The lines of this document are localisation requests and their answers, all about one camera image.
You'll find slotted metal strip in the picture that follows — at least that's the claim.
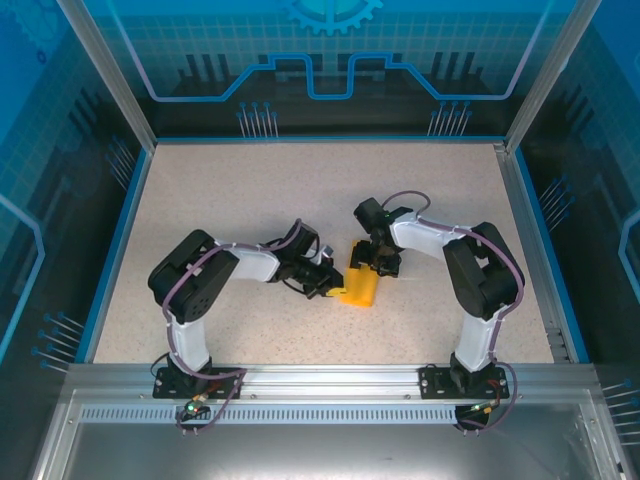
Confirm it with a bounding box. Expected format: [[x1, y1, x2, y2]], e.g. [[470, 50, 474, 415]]
[[78, 405, 461, 426]]

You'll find aluminium mounting rail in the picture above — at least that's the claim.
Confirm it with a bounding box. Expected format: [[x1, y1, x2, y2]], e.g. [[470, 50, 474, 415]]
[[66, 363, 599, 402]]

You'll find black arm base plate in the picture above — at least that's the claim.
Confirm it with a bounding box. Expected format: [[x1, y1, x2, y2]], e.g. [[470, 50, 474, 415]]
[[152, 366, 247, 400], [418, 364, 507, 400]]

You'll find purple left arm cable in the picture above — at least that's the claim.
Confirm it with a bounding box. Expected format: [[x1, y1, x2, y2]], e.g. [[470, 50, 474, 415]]
[[160, 217, 307, 435]]

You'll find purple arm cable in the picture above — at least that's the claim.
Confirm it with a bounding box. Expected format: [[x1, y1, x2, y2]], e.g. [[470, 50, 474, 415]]
[[160, 217, 307, 435], [380, 189, 526, 435]]

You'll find aluminium side rail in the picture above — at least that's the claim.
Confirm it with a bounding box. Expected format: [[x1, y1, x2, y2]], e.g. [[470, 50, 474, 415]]
[[492, 142, 574, 364]]

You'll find blue printed enclosure panel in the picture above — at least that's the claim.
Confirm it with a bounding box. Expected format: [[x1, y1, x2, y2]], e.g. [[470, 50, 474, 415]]
[[82, 0, 596, 139], [504, 0, 640, 480], [0, 0, 151, 480]]

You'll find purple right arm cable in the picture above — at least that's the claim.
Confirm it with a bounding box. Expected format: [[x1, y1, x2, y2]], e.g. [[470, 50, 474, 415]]
[[380, 189, 526, 435]]

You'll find aluminium frame post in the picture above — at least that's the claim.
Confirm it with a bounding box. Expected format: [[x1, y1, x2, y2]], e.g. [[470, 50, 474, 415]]
[[53, 0, 159, 151], [503, 0, 605, 152]]

